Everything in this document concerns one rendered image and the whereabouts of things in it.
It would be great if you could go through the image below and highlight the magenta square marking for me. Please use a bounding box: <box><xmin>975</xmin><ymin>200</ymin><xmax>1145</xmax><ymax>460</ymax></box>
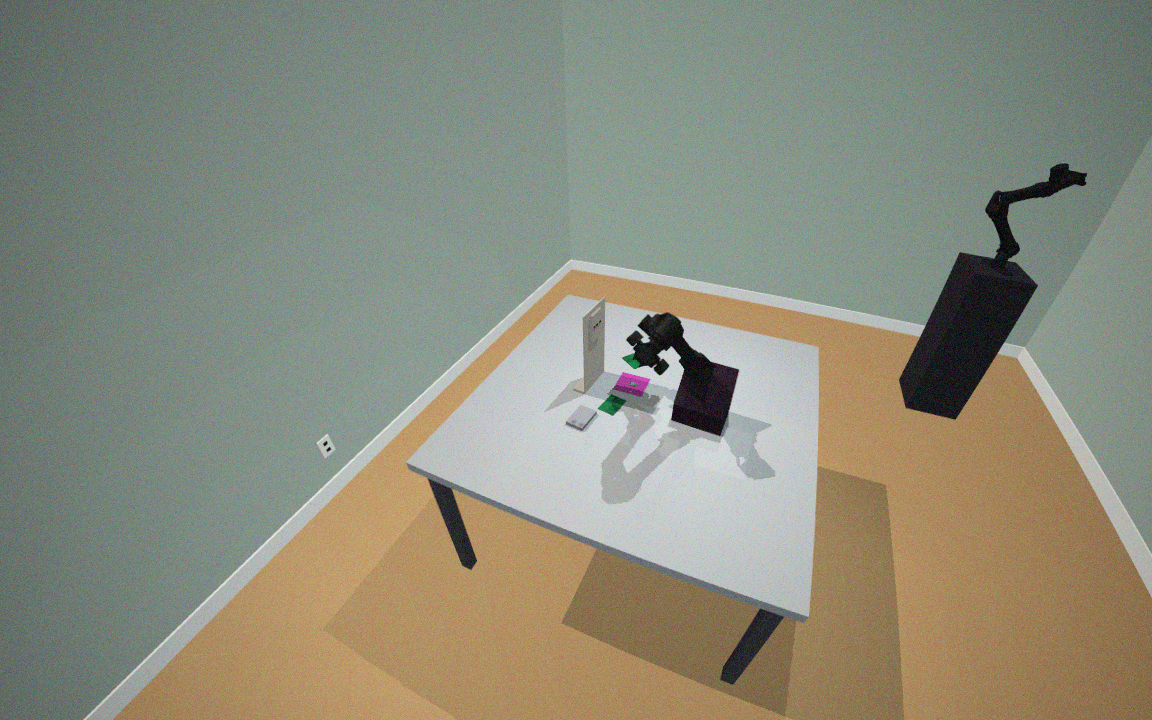
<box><xmin>613</xmin><ymin>372</ymin><xmax>651</xmax><ymax>397</ymax></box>

